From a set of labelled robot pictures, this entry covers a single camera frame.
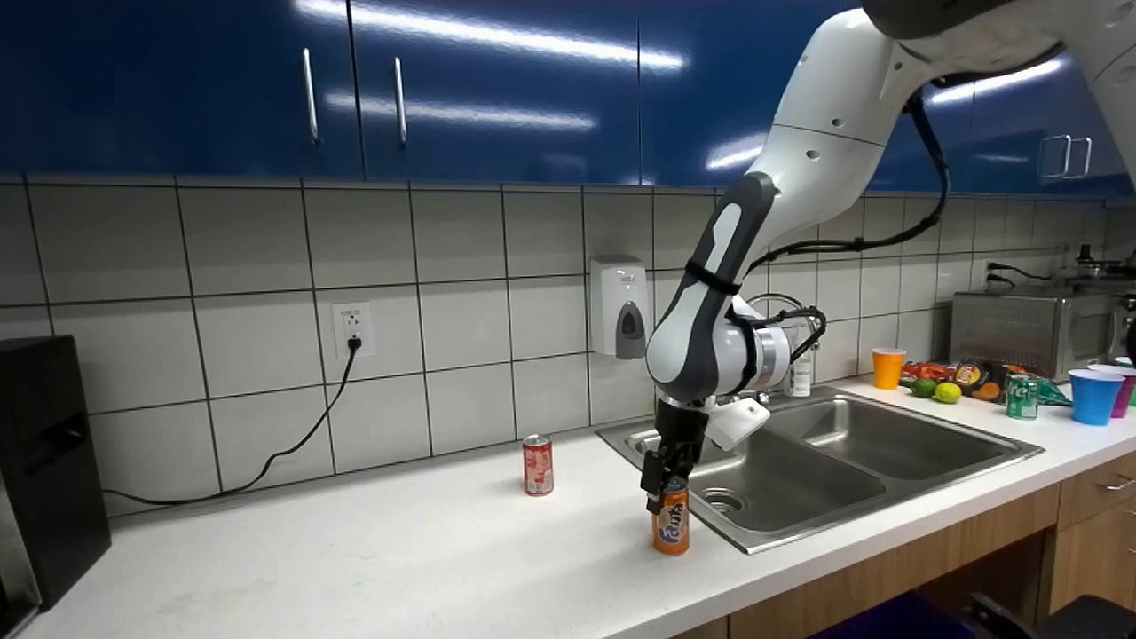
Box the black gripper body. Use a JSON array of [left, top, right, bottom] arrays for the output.
[[648, 398, 714, 476]]

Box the steel sink drain strainer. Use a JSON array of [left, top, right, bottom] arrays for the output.
[[701, 484, 748, 514]]

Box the red soda can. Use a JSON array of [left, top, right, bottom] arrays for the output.
[[518, 431, 556, 501]]

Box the stainless steel double sink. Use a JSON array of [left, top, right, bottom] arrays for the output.
[[595, 387, 1047, 559]]

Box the clear soap pump bottle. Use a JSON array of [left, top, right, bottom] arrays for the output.
[[788, 349, 821, 403]]

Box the orange plastic cup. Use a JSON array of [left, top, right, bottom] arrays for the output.
[[871, 343, 910, 395]]

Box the wooden base cabinet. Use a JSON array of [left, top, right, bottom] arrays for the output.
[[672, 453, 1136, 639]]

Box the green glass cup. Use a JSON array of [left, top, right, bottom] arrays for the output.
[[1000, 369, 1047, 421]]

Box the stainless toaster oven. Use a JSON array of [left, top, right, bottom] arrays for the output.
[[946, 287, 1121, 382]]

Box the blue cabinet door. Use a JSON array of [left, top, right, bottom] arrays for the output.
[[0, 0, 362, 185], [348, 0, 648, 192], [636, 0, 1074, 198]]

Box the blue plastic cup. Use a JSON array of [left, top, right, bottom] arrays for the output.
[[1065, 366, 1125, 431]]

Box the purple plastic cup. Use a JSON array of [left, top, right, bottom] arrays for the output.
[[1085, 363, 1136, 421]]

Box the black coffee maker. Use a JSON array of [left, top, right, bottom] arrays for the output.
[[0, 335, 112, 616]]

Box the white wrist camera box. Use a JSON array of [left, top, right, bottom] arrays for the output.
[[701, 395, 776, 462]]

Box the white wall soap dispenser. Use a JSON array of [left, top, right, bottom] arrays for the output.
[[585, 255, 655, 363]]

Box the white wall outlet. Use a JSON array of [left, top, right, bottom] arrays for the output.
[[329, 303, 376, 354]]

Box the black power cord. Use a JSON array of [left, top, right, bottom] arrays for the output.
[[99, 335, 364, 510]]

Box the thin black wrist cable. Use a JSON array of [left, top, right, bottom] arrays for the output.
[[742, 84, 955, 366]]

